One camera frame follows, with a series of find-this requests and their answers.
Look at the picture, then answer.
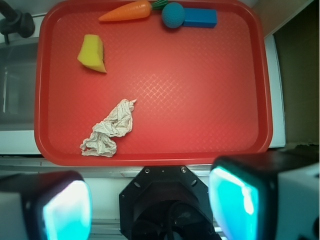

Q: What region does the blue rectangular block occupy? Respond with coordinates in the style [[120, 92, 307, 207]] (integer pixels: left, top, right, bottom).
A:
[[183, 8, 218, 28]]

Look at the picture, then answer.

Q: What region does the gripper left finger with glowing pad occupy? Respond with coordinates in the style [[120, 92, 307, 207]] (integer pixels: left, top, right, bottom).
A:
[[0, 170, 93, 240]]

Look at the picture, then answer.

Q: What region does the crumpled white cloth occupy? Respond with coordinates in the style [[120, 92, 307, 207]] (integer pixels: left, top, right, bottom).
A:
[[79, 99, 137, 158]]

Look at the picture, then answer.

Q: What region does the blue dimpled ball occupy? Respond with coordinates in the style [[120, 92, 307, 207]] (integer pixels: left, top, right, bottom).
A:
[[161, 2, 185, 29]]

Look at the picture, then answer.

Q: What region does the red plastic tray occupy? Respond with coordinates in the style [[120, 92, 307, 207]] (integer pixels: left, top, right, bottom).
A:
[[34, 0, 273, 166]]

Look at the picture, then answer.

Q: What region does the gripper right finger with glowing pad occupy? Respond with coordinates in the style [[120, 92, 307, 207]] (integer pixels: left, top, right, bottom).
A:
[[208, 152, 320, 240]]

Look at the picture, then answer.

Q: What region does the yellow green sponge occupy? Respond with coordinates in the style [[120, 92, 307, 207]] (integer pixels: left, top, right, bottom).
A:
[[77, 34, 107, 73]]

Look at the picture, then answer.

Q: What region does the grey sink basin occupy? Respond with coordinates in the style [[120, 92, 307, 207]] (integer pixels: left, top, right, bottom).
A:
[[0, 42, 38, 131]]

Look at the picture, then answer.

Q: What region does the orange toy carrot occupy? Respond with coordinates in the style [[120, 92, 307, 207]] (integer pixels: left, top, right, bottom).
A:
[[98, 0, 169, 23]]

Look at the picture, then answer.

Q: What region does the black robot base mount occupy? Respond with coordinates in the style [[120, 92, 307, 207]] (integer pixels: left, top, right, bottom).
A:
[[119, 166, 220, 240]]

